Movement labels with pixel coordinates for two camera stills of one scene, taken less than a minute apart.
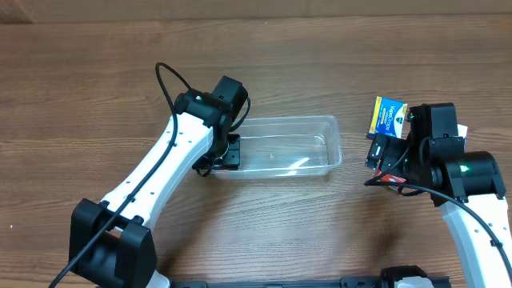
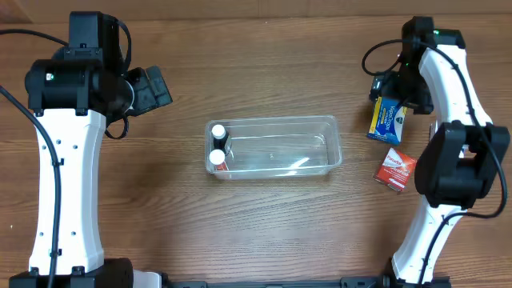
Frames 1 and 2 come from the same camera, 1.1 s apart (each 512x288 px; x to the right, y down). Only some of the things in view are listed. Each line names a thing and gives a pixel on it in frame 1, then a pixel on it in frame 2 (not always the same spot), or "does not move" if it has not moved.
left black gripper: (230, 156) -> (150, 92)
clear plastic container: (286, 147) does not move
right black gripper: (376, 152) -> (387, 93)
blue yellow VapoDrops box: (390, 118) does not move
